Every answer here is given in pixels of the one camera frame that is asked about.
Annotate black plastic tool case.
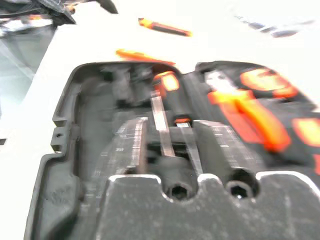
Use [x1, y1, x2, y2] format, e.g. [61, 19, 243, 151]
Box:
[23, 60, 320, 240]

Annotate grey metal tool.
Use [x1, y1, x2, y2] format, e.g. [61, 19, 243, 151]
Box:
[234, 14, 316, 39]

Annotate orange black tape measure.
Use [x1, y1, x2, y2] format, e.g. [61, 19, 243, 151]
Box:
[239, 68, 300, 99]

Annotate orange black tool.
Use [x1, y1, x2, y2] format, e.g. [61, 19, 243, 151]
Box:
[292, 117, 320, 148]

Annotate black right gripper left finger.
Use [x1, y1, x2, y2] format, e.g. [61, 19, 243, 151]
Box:
[91, 116, 150, 177]

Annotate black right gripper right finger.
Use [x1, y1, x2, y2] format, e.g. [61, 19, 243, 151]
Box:
[192, 119, 263, 176]

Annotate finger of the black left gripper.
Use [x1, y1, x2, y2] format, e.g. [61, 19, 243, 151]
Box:
[41, 0, 77, 25]
[98, 0, 119, 15]

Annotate orange black utility knife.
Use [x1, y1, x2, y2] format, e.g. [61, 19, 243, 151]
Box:
[137, 17, 193, 38]

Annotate orange flat tool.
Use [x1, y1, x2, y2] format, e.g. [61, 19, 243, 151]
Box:
[115, 48, 176, 66]

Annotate orange handled pliers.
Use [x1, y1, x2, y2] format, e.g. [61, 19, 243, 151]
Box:
[203, 69, 292, 153]

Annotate silver metal shaft tool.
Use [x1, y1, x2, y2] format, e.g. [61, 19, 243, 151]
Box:
[149, 90, 176, 158]

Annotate orange black handled screwdriver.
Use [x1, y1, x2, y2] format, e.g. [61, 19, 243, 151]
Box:
[152, 71, 204, 176]

